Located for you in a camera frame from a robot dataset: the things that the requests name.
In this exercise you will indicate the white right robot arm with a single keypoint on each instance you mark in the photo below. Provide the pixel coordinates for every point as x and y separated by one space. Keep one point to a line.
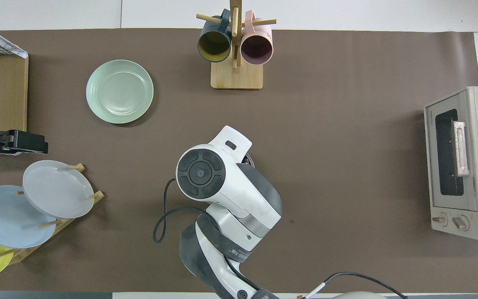
239 199

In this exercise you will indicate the grey plate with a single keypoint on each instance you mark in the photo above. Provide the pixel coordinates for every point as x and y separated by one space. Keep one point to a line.
56 189

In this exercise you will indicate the light blue plate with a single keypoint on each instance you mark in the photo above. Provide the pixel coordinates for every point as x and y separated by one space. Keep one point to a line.
6 220

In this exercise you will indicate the wooden plate rack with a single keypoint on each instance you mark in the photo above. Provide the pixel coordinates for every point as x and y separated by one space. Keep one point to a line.
62 224

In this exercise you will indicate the pale green plate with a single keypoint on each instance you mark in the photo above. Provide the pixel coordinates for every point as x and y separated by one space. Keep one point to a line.
119 92

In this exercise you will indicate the white checked cloth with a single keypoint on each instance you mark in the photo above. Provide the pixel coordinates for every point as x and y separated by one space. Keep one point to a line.
15 50

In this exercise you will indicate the dark teal mug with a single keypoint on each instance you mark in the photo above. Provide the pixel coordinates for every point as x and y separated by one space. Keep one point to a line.
215 43

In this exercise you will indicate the wooden mug tree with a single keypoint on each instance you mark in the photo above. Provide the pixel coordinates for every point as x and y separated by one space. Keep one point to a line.
237 77

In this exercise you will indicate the pink ribbed mug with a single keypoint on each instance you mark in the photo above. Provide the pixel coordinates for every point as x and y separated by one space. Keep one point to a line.
256 47

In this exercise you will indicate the brown table mat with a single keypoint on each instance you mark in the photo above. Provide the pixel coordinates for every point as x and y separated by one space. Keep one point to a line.
347 145

